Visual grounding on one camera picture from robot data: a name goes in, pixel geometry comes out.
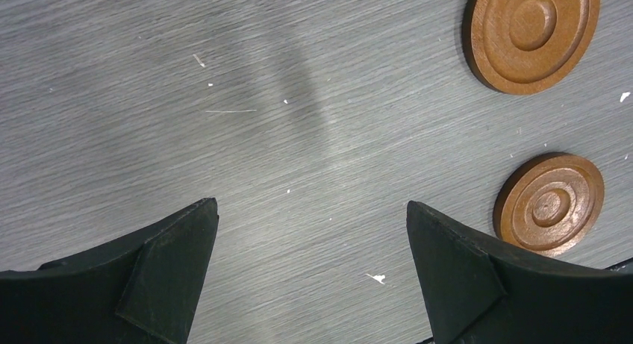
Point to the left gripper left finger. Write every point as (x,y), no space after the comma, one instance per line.
(143,287)

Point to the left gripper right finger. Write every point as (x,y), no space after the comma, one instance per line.
(478,289)

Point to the brown wooden coaster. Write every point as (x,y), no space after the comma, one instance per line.
(523,47)
(549,203)

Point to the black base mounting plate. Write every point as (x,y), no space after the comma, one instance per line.
(623,267)

